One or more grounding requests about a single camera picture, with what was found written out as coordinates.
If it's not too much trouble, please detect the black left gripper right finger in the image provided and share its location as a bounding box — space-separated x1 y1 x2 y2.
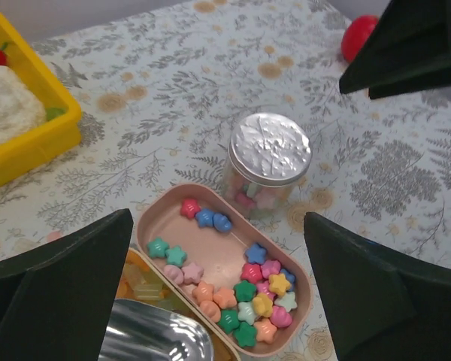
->
304 212 451 360

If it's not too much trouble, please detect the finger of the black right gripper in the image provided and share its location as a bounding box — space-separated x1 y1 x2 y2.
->
339 0 451 99

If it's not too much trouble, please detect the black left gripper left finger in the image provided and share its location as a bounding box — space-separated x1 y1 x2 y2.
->
0 208 134 360

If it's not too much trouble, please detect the silver metal scoop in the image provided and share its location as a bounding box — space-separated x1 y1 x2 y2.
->
98 299 214 361

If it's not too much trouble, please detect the clear glass jar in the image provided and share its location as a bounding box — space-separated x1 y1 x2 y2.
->
221 160 297 219

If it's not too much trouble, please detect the silver jar lid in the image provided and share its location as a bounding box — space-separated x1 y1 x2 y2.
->
229 113 312 187

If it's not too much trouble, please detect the red tomato toy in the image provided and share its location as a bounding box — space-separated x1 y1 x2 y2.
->
341 15 379 63

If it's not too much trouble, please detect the beige oval candy box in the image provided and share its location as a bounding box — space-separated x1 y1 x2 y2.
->
116 248 241 360

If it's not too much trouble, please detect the pink oval candy box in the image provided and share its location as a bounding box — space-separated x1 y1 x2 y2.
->
135 184 313 357

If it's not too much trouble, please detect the yellow plastic bin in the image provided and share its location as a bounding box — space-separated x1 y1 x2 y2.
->
0 13 82 187

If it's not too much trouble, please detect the white cauliflower toy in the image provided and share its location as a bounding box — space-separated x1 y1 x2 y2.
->
0 65 46 145

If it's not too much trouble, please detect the floral table mat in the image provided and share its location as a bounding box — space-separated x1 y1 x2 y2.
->
0 0 451 361

